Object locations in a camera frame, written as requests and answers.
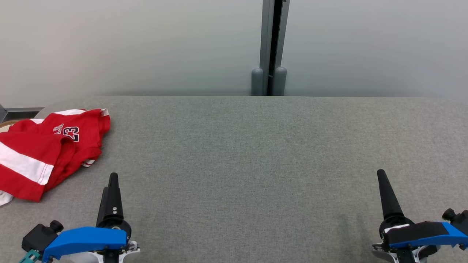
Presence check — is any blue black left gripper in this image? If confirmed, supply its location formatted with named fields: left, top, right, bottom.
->
left=42, top=172, right=141, bottom=263

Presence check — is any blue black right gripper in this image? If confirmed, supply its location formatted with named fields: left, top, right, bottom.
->
left=372, top=169, right=468, bottom=263

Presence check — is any red white number 23 jersey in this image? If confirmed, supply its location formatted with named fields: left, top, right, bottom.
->
left=9, top=108, right=111, bottom=192

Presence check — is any red shorts white side stripe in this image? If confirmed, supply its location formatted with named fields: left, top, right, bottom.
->
left=0, top=131, right=65, bottom=206

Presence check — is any left black cable teal plug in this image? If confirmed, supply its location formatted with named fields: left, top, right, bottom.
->
left=19, top=249, right=41, bottom=263

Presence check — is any grey partition post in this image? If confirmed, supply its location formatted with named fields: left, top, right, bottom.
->
left=251, top=0, right=290, bottom=96

